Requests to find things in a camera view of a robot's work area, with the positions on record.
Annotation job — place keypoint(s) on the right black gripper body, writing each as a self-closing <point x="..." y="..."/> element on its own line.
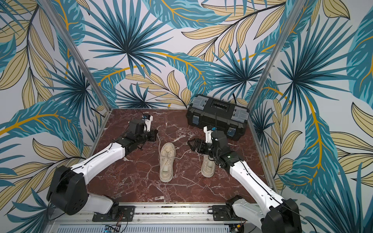
<point x="201" y="145"/>

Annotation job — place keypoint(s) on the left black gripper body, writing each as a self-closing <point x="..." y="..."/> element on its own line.
<point x="149" y="136"/>

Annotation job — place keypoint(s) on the beige sneaker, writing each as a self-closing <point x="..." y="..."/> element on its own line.
<point x="208" y="167"/>
<point x="167" y="157"/>

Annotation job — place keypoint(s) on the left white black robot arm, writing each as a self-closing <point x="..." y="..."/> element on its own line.
<point x="68" y="190"/>

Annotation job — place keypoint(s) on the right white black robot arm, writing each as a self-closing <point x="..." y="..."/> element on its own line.
<point x="271" y="213"/>

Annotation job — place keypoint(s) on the black grey toolbox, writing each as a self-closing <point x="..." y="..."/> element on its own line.
<point x="228" y="117"/>

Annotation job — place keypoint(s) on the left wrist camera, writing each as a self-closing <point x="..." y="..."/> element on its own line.
<point x="148" y="120"/>

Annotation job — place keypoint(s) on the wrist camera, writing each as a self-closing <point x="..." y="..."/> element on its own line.
<point x="148" y="120"/>
<point x="208" y="130"/>

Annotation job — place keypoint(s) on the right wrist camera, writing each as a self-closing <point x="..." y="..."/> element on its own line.
<point x="208" y="130"/>

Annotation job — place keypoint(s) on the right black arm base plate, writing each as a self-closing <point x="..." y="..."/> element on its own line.
<point x="224" y="213"/>

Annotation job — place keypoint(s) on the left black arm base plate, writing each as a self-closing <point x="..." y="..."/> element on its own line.
<point x="116" y="214"/>

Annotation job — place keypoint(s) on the aluminium front rail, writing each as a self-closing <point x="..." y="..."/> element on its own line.
<point x="154" y="218"/>

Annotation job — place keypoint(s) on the left aluminium corner post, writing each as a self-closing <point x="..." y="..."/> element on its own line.
<point x="61" y="29"/>

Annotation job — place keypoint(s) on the aluminium corner post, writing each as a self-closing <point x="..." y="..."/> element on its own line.
<point x="61" y="29"/>
<point x="291" y="20"/>

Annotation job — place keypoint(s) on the right aluminium corner post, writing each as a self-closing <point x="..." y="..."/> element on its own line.
<point x="291" y="20"/>

